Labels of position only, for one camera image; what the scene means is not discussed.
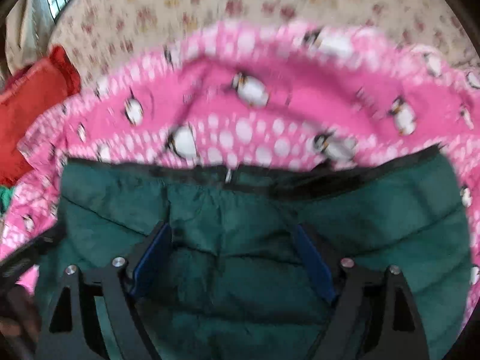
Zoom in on dark green puffer jacket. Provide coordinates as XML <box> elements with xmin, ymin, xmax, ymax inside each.
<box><xmin>35</xmin><ymin>146</ymin><xmax>471</xmax><ymax>359</ymax></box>

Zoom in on person's hand on handle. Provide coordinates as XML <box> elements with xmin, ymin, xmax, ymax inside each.
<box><xmin>1</xmin><ymin>284</ymin><xmax>41</xmax><ymax>360</ymax></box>

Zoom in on green cloth at left edge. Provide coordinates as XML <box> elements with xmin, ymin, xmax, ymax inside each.
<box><xmin>0</xmin><ymin>185</ymin><xmax>14</xmax><ymax>216</ymax></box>

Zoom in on red ruffled pillow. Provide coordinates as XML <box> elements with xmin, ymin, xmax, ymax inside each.
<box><xmin>1</xmin><ymin>46</ymin><xmax>81</xmax><ymax>187</ymax></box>

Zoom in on pink penguin print blanket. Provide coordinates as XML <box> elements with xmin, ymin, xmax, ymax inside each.
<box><xmin>1</xmin><ymin>20</ymin><xmax>479</xmax><ymax>314</ymax></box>

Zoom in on beige floral bed sheet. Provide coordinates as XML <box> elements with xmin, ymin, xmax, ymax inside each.
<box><xmin>5</xmin><ymin>0</ymin><xmax>480</xmax><ymax>95</ymax></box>

